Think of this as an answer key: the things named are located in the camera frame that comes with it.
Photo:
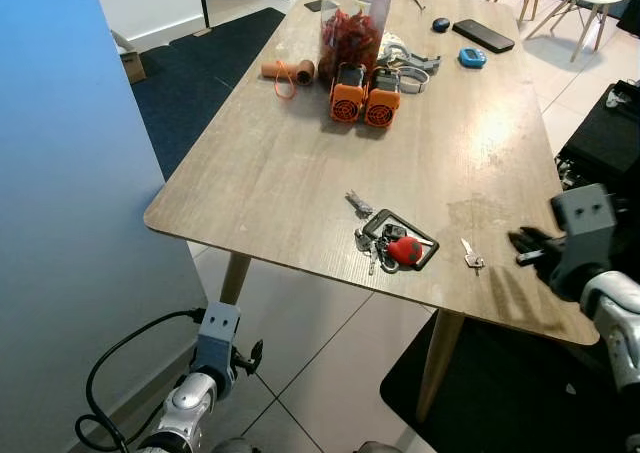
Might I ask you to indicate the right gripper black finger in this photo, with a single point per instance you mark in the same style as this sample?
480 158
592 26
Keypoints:
530 259
525 240

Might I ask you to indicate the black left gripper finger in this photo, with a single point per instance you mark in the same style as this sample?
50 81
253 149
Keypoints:
255 353

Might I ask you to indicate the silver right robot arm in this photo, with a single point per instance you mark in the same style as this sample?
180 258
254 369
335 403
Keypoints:
618 318

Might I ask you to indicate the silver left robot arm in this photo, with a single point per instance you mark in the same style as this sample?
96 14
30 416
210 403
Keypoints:
185 405

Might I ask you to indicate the single silver key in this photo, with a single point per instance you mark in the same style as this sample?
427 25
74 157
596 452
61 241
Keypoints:
471 255

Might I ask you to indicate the black cloth covered furniture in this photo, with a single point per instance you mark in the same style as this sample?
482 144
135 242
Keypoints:
605 138

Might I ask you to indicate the key bunch with red ball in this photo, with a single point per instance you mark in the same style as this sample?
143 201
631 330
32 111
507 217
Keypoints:
403 250

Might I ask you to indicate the black floor mat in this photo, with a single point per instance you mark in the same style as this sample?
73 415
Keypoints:
520 393

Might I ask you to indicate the small silver key pair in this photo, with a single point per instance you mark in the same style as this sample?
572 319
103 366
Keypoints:
358 203

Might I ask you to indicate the light wooden table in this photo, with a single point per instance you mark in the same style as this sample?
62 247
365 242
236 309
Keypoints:
300 173

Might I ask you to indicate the blue round gadget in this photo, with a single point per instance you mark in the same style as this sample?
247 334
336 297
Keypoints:
472 57

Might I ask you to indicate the orange and black device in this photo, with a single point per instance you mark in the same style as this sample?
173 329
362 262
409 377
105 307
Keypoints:
382 103
347 98

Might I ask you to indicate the black smartphone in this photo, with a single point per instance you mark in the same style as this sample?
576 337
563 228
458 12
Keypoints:
483 35

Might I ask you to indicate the small black round object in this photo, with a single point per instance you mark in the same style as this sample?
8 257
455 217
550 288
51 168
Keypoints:
441 24

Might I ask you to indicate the orange rubber loop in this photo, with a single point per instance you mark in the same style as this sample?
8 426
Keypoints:
283 85

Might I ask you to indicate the clear jar of red chillies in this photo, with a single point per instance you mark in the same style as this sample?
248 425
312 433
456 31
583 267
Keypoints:
348 33

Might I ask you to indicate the dark blue carpet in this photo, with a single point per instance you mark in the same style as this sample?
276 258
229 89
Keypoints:
200 83

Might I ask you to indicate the brown cardboard tube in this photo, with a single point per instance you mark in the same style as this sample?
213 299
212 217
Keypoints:
300 70

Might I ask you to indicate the brown cardboard box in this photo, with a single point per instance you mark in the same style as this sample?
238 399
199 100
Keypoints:
131 63

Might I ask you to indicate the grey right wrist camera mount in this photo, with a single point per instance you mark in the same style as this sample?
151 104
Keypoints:
583 228

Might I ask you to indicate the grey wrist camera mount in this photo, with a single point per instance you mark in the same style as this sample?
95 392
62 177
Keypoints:
217 335
583 228

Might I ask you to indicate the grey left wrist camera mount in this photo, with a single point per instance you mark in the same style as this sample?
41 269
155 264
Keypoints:
217 335

